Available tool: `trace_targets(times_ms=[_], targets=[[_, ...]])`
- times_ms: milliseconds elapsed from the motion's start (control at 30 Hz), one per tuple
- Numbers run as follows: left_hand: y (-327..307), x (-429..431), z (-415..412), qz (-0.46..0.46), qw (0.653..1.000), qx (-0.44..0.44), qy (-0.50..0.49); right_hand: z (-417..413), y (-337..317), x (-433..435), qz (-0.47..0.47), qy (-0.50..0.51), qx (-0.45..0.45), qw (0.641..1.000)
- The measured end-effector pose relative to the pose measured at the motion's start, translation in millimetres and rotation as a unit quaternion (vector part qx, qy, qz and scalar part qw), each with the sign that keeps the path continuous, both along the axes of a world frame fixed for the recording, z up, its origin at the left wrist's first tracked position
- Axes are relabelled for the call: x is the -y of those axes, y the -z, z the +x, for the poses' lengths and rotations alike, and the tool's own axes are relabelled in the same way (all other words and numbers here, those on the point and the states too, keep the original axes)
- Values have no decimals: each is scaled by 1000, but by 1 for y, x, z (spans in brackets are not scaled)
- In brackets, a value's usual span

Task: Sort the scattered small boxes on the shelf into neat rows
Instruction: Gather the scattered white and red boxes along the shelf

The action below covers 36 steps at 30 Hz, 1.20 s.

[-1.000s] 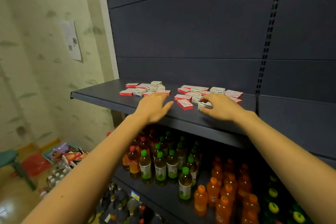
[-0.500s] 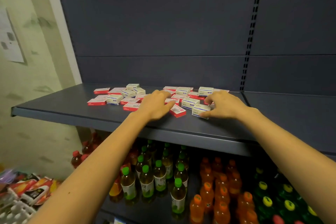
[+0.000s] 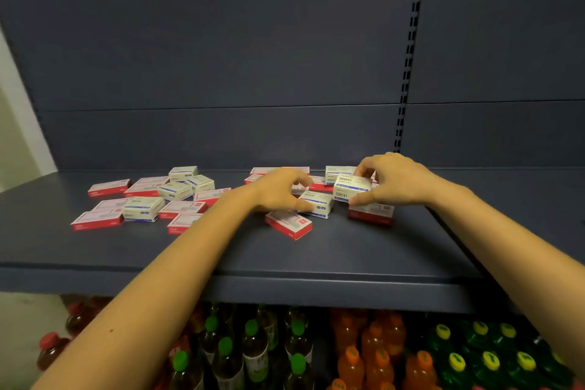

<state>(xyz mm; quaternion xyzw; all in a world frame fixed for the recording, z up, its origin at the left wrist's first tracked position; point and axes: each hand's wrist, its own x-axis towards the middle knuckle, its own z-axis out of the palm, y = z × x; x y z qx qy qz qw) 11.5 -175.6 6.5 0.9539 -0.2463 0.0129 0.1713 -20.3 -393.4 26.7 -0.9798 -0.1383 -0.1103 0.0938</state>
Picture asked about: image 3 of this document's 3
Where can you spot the person's right forearm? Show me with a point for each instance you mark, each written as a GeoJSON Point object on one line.
{"type": "Point", "coordinates": [516, 257]}

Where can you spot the red cap drink bottle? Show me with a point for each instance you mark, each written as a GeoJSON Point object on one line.
{"type": "Point", "coordinates": [50, 351]}
{"type": "Point", "coordinates": [77, 319]}

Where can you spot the pile of red white boxes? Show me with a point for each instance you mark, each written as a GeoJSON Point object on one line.
{"type": "Point", "coordinates": [289, 224]}

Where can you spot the white blue medicine carton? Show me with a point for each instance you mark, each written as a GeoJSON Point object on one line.
{"type": "Point", "coordinates": [347, 188]}

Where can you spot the slotted shelf upright strip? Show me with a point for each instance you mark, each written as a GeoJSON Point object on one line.
{"type": "Point", "coordinates": [409, 51]}

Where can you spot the pile of white blue boxes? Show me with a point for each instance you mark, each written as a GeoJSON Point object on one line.
{"type": "Point", "coordinates": [143, 208]}

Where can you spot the row of orange drink bottles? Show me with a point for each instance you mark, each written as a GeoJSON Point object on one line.
{"type": "Point", "coordinates": [352, 367]}

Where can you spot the dark blue metal shelf board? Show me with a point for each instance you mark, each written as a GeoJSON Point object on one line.
{"type": "Point", "coordinates": [365, 257]}
{"type": "Point", "coordinates": [525, 202]}

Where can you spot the person's right thumb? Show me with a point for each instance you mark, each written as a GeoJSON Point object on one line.
{"type": "Point", "coordinates": [365, 198]}

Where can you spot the dark blue shelving back panel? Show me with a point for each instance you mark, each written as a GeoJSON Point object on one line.
{"type": "Point", "coordinates": [502, 47]}
{"type": "Point", "coordinates": [205, 47]}

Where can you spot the row of yellow cap bottles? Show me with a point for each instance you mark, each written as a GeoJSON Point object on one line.
{"type": "Point", "coordinates": [491, 371]}

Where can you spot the person's left hand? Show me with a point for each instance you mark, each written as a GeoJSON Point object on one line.
{"type": "Point", "coordinates": [274, 191]}

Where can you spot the person's right hand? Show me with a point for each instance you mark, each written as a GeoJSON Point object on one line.
{"type": "Point", "coordinates": [402, 184]}

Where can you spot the person's left forearm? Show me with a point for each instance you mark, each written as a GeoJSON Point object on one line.
{"type": "Point", "coordinates": [151, 293]}

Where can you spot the row of green cap bottles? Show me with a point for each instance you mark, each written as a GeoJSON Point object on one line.
{"type": "Point", "coordinates": [253, 353]}

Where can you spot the person's left thumb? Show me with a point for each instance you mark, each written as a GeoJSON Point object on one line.
{"type": "Point", "coordinates": [297, 204]}

